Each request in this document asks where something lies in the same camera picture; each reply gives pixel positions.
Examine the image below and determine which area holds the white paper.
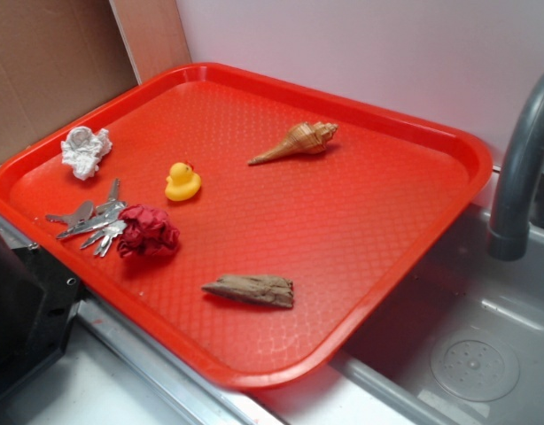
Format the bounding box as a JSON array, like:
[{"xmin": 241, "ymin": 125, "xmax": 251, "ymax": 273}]
[{"xmin": 60, "ymin": 126, "xmax": 113, "ymax": 181}]

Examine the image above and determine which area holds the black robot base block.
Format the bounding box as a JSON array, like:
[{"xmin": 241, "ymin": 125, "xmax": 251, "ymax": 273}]
[{"xmin": 0, "ymin": 234, "xmax": 81, "ymax": 401}]

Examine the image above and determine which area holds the crumpled red paper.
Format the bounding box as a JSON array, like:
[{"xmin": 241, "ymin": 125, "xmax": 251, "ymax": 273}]
[{"xmin": 117, "ymin": 205, "xmax": 180, "ymax": 258}]

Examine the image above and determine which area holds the red plastic tray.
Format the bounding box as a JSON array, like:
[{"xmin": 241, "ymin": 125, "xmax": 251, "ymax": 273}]
[{"xmin": 0, "ymin": 64, "xmax": 493, "ymax": 390}]

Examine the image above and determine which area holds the brown driftwood piece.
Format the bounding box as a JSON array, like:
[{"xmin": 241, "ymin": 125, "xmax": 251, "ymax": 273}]
[{"xmin": 201, "ymin": 274, "xmax": 294, "ymax": 309}]

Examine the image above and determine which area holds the brown spiral seashell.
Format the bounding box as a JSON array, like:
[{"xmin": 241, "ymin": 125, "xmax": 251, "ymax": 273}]
[{"xmin": 247, "ymin": 122, "xmax": 338, "ymax": 166}]

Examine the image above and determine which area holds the yellow rubber duck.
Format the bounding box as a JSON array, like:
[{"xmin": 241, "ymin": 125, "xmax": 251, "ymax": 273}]
[{"xmin": 165, "ymin": 162, "xmax": 202, "ymax": 202}]

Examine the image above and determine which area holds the bunch of silver keys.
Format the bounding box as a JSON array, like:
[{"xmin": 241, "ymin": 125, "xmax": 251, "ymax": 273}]
[{"xmin": 45, "ymin": 178, "xmax": 127, "ymax": 258}]

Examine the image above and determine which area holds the grey sink faucet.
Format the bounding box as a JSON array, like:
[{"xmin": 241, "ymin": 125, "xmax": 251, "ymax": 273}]
[{"xmin": 487, "ymin": 74, "xmax": 544, "ymax": 261}]

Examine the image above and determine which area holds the grey toy sink basin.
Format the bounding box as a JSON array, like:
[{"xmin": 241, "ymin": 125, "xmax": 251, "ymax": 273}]
[{"xmin": 256, "ymin": 207, "xmax": 544, "ymax": 424}]

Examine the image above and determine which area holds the brown cardboard panel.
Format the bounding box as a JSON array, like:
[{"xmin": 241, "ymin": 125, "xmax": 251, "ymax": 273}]
[{"xmin": 0, "ymin": 1, "xmax": 190, "ymax": 165}]

